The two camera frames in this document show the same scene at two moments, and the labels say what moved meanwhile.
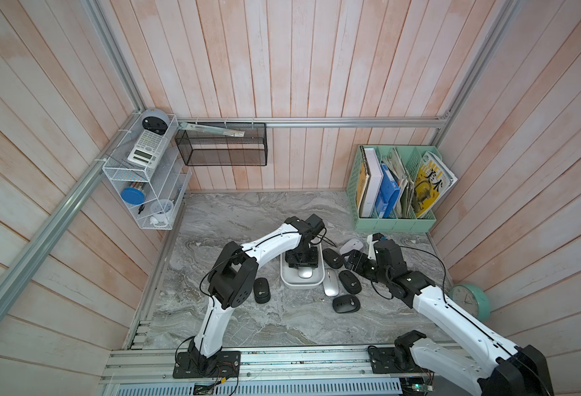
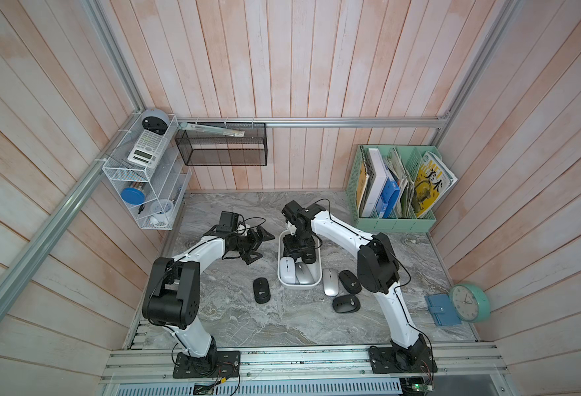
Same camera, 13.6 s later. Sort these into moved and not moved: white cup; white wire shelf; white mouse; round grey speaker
Moved: white mouse
Not moved: round grey speaker; white cup; white wire shelf
